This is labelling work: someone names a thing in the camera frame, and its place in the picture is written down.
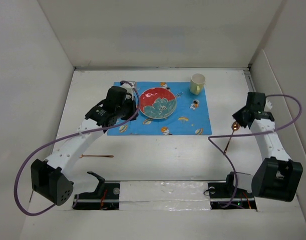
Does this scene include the copper spoon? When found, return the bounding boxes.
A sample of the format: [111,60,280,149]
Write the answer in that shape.
[223,122,240,153]

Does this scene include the red and teal plate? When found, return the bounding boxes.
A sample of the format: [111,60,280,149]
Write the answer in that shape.
[139,87,177,120]

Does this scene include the copper fork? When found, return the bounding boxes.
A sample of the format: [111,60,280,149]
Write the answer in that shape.
[79,154,114,158]

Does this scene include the blue space-print cloth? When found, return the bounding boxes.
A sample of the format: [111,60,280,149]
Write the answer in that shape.
[108,81,212,136]

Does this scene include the pale yellow mug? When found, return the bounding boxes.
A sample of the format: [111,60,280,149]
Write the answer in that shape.
[189,73,206,95]

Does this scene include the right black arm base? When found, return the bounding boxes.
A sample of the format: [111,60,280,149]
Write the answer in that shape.
[203,181,257,210]

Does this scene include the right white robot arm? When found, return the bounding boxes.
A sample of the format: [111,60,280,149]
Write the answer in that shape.
[224,92,303,202]

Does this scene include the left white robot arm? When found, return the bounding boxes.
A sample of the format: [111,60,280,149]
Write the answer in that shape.
[31,81,138,206]

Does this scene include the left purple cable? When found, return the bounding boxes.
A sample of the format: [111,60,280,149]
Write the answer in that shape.
[14,79,140,216]

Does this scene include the purple cable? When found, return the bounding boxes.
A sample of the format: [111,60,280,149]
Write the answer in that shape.
[208,94,303,208]
[14,79,140,216]

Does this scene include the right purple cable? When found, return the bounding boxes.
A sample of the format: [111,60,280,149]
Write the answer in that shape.
[208,94,303,208]

